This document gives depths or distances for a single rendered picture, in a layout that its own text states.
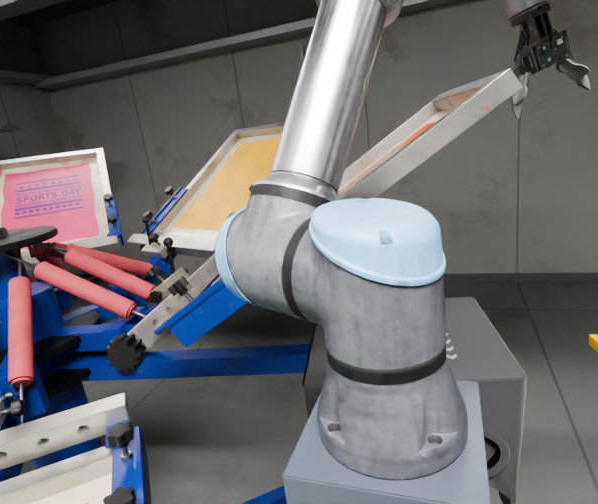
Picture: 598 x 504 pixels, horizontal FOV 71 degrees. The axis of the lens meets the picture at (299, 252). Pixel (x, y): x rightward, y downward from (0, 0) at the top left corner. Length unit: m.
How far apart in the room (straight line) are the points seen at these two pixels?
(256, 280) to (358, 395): 0.15
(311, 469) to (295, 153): 0.32
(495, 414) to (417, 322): 0.72
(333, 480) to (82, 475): 0.58
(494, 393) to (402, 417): 0.65
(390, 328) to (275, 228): 0.16
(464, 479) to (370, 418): 0.09
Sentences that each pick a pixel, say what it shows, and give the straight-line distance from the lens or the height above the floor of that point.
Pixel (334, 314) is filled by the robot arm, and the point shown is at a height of 1.35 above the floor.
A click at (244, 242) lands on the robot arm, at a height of 1.40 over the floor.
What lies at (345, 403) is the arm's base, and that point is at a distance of 0.42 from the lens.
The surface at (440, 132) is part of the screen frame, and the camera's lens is 0.77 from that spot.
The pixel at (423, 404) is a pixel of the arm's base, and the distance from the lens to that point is 0.41.
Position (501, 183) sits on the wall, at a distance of 3.95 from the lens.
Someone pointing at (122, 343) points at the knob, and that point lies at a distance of 0.89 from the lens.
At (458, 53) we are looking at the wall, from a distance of 3.91.
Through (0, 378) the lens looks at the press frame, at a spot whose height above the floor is 1.05.
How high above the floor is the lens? 1.50
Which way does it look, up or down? 16 degrees down
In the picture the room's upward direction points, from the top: 8 degrees counter-clockwise
